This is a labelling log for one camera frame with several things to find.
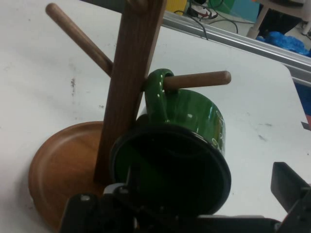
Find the green enamel mug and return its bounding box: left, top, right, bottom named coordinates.
left=109, top=68, right=233, bottom=216

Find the blue crumpled cloth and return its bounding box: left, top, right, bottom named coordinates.
left=257, top=30, right=311, bottom=58

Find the yellow box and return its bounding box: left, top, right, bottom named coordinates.
left=167, top=0, right=189, bottom=16

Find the brown wooden mug tree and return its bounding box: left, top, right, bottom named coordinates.
left=28, top=0, right=232, bottom=233

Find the short aluminium frame rail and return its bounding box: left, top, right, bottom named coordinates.
left=161, top=11, right=311, bottom=85

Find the white red sneaker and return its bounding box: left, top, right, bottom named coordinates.
left=188, top=0, right=219, bottom=20

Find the black floor cable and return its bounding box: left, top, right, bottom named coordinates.
left=173, top=9, right=209, bottom=41

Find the white furniture leg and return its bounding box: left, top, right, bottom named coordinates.
left=247, top=0, right=271, bottom=39

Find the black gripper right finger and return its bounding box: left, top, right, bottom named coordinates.
left=270, top=161, right=311, bottom=233

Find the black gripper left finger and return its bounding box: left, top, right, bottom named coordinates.
left=59, top=169, right=156, bottom=233

